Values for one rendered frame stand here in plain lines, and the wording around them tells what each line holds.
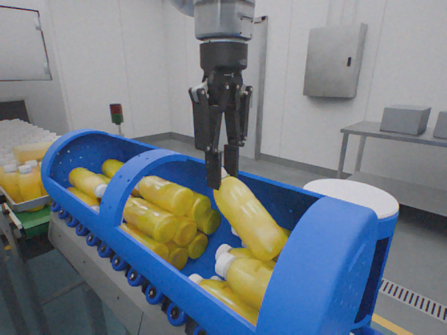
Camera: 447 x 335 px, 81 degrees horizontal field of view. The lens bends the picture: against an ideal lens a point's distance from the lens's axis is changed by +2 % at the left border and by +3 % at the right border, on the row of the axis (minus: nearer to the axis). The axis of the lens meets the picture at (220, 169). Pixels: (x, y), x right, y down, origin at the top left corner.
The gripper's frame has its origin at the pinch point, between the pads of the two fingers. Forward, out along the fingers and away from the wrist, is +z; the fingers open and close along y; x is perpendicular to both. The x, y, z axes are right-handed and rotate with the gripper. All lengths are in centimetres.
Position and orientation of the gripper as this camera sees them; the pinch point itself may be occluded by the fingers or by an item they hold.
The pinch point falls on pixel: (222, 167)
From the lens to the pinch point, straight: 47.0
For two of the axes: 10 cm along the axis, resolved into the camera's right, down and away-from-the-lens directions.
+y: 6.7, -2.5, 7.0
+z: -0.1, 9.4, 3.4
